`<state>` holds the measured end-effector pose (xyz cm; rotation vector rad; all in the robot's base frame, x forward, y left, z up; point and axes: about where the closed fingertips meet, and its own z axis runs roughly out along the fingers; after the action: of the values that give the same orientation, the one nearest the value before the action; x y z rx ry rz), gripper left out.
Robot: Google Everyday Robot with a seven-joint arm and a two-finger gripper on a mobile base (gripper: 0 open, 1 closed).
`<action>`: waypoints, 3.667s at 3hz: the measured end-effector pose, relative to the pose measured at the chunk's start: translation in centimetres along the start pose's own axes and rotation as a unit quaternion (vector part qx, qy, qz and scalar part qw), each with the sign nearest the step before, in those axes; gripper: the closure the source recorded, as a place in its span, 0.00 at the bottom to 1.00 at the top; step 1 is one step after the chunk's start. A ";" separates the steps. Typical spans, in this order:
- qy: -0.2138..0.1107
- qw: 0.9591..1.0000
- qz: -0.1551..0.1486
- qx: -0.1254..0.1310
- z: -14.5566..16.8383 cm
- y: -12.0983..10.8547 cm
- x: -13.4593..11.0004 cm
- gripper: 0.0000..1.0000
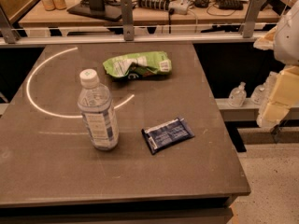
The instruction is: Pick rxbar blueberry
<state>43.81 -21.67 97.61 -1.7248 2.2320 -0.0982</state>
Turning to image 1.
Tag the black monitor stand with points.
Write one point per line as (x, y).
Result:
(97, 9)

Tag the clear plastic water bottle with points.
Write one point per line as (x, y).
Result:
(97, 110)

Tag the green chip bag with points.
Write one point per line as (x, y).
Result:
(139, 65)

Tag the metal bracket post centre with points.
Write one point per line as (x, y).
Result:
(127, 20)

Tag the sanitizer pump bottle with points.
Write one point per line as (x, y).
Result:
(260, 91)
(237, 95)

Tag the sanitizer pump bottle left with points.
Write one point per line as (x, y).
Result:
(237, 95)

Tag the metal bracket post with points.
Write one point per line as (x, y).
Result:
(7, 31)
(127, 20)
(248, 25)

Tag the wooden workbench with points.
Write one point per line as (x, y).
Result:
(38, 17)

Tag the metal bracket post right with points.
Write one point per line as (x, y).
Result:
(248, 25)

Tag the black device on bench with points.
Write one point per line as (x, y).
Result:
(230, 4)

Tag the sanitizer pump bottle right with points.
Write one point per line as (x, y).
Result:
(260, 91)

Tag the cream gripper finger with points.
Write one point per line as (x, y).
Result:
(283, 95)
(266, 42)

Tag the blue rxbar blueberry wrapper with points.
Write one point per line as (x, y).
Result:
(167, 134)

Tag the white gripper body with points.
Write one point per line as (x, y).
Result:
(288, 39)

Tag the power strip with plugs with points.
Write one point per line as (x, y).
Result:
(164, 5)

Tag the horizontal metal rail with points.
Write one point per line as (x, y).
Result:
(87, 39)

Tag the metal bracket post left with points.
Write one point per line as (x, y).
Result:
(7, 31)

